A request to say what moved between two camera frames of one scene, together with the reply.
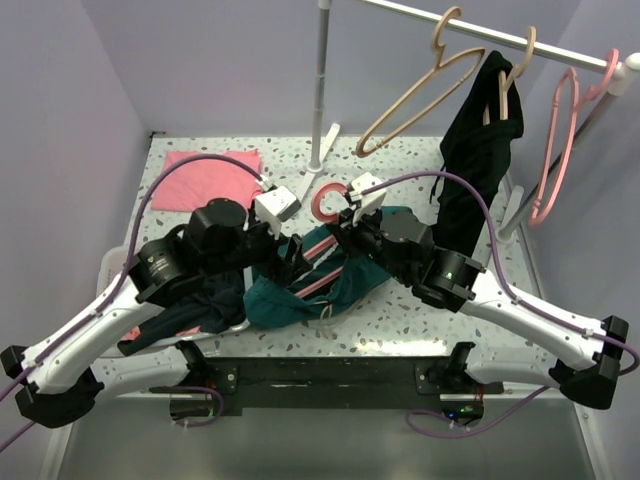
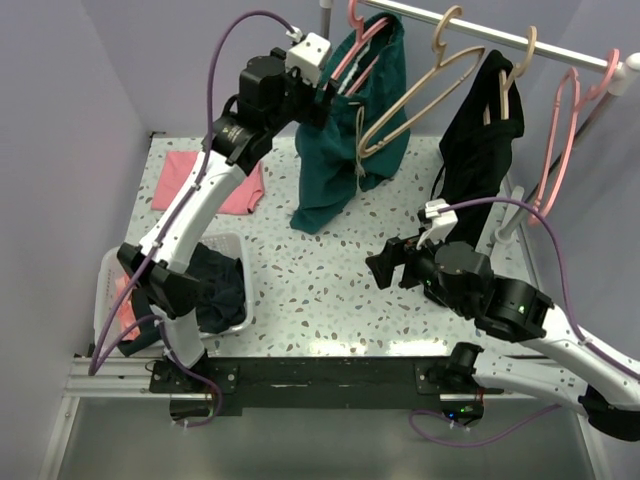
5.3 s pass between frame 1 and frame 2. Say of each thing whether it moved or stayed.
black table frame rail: stayed
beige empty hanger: stayed
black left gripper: moved
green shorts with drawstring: moved
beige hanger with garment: stayed
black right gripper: moved
